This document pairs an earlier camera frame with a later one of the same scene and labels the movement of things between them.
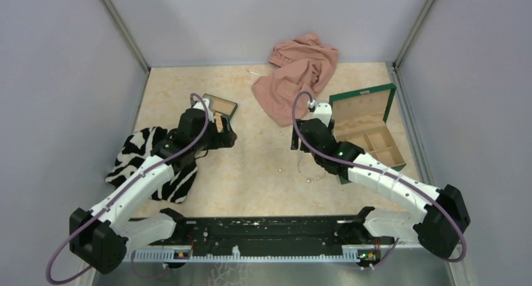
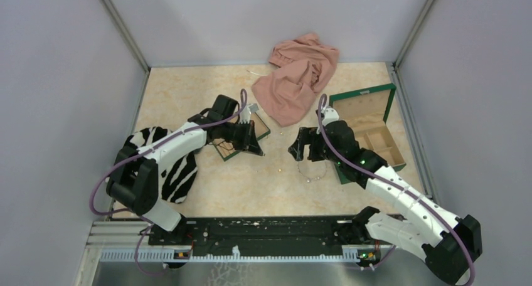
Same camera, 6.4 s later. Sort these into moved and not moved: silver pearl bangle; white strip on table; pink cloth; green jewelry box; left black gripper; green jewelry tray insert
Moved: left black gripper; green jewelry tray insert
Not moved: silver pearl bangle; pink cloth; white strip on table; green jewelry box
